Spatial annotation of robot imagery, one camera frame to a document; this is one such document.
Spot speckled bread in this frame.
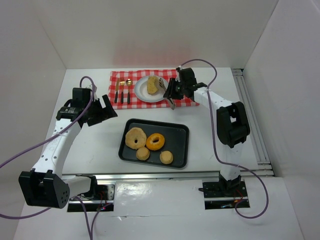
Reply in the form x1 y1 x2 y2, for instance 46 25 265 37
147 76 159 95

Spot aluminium rail front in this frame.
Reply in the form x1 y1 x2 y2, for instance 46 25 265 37
61 170 226 181

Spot red checkered cloth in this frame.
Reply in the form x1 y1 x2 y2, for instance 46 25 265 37
107 68 201 110

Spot aluminium rail right side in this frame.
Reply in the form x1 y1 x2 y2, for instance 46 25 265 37
231 68 275 177

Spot gold spoon black handle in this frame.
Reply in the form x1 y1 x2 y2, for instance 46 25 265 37
125 78 133 105

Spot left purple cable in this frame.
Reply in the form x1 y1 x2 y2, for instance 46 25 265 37
0 76 113 240

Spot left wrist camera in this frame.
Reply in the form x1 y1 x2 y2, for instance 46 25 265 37
85 84 98 101

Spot white paper plate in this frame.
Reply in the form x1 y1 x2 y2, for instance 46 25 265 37
134 76 165 103

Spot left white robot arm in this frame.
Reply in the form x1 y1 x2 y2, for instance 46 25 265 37
18 87 117 209

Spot aluminium rail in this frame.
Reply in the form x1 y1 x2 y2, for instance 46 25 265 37
61 170 226 181
231 68 275 177

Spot small round bun left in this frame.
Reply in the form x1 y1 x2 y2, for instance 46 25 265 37
136 147 150 161

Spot metal tongs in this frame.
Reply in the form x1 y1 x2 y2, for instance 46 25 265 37
159 77 176 110

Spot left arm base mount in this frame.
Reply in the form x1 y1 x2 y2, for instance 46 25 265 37
65 174 115 213

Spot small round bun right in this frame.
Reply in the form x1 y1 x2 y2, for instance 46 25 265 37
159 150 174 165

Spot plain beige bagel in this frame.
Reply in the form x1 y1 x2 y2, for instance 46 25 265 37
125 127 147 150

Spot gold fork black handle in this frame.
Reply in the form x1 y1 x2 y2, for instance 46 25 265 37
120 78 126 104

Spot orange glazed donut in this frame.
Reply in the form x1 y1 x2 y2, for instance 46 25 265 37
146 133 165 151

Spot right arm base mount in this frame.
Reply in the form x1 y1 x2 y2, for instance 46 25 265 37
198 180 250 210

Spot gold knife black handle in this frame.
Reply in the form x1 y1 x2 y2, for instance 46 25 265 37
114 78 120 103

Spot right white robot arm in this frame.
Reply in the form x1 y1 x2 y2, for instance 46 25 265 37
164 67 251 193

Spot black baking tray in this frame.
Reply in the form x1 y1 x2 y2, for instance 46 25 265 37
118 118 190 169

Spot small round bun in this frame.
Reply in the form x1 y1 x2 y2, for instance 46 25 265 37
159 150 174 165
136 147 150 161

